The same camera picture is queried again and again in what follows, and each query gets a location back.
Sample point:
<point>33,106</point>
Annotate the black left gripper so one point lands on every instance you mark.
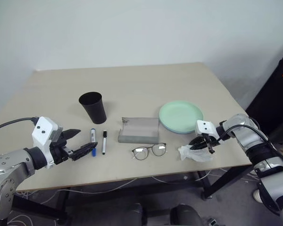
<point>58,152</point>

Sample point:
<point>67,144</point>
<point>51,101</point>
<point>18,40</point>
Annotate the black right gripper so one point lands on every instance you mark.
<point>211,142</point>

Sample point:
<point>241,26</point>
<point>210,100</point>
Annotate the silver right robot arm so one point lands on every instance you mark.
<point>271,169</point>

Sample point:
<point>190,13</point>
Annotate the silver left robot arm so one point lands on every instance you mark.
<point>4,164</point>

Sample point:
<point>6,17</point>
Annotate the black plastic cup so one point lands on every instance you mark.
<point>95,113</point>

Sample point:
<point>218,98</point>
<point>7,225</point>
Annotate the grey open glasses case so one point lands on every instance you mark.
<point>139,131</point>

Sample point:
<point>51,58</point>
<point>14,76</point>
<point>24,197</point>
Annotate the large black case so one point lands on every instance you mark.
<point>271,106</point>

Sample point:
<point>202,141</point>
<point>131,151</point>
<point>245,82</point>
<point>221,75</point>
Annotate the crumpled white tissue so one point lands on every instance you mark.
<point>198,155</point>

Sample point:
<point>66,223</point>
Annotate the blue whiteboard marker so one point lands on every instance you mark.
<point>92,135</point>

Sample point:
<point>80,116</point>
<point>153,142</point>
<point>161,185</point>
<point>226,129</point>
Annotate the light blue plate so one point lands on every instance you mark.
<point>179,132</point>

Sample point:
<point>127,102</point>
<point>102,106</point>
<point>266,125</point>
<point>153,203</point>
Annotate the black capped white marker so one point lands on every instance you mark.
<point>104,143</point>

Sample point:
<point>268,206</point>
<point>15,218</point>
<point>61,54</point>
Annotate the mint green plate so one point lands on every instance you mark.
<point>179,115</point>

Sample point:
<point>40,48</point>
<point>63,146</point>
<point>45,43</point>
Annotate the brown framed eyeglasses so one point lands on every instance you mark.
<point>141,153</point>

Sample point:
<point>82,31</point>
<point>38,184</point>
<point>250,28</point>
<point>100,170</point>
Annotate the dark rounded shape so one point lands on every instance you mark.
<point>185,215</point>

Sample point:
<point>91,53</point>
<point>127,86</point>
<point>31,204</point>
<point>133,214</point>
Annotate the white rounded object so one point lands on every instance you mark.
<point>257,195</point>

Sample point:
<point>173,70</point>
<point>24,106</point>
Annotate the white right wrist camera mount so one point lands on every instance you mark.
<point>205,128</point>

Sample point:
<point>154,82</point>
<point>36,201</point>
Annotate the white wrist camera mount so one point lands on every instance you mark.
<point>43,131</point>
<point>205,128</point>

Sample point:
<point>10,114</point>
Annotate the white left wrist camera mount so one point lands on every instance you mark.
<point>43,131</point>

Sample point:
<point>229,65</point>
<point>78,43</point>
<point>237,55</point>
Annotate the black metal table frame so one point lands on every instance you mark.
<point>226,177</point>

